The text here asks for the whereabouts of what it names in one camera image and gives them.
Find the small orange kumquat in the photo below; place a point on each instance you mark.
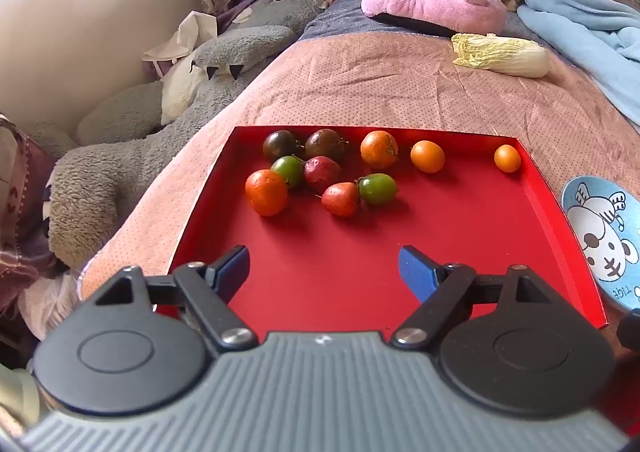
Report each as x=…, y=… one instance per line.
x=507, y=158
x=427, y=156

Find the dark red plum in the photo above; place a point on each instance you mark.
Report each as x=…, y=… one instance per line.
x=323, y=171

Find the dark brown plum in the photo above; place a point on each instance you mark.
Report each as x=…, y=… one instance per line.
x=280, y=144
x=325, y=144

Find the grey plush toy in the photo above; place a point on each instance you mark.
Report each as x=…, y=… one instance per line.
x=150, y=131

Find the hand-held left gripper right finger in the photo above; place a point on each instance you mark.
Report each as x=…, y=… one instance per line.
x=415, y=273

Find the orange tangerine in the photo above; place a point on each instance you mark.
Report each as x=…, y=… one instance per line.
x=379, y=148
x=266, y=192

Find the patterned brown cloth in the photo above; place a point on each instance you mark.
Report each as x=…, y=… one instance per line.
x=20, y=192

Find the white plastic bag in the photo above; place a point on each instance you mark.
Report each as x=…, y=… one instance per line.
x=50, y=302

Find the napa cabbage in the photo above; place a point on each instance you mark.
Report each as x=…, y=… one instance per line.
x=500, y=54

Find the green plum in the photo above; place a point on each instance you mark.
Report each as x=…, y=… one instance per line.
x=288, y=171
x=378, y=188

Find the pink dotted bedspread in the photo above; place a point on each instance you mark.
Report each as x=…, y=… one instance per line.
x=375, y=81

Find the grey-blue bed sheet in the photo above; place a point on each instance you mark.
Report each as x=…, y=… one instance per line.
x=340, y=16

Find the red tray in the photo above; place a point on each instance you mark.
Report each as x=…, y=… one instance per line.
x=325, y=232

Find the light blue blanket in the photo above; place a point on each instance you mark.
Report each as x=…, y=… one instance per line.
x=590, y=21

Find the blue cartoon plate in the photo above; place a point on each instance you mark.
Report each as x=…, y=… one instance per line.
x=600, y=232

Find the white tote bag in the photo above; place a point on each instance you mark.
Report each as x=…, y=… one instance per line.
x=180, y=41

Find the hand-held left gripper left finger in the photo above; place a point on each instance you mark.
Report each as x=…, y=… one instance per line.
x=235, y=268

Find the bright red plum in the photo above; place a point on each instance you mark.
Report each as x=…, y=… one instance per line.
x=341, y=199

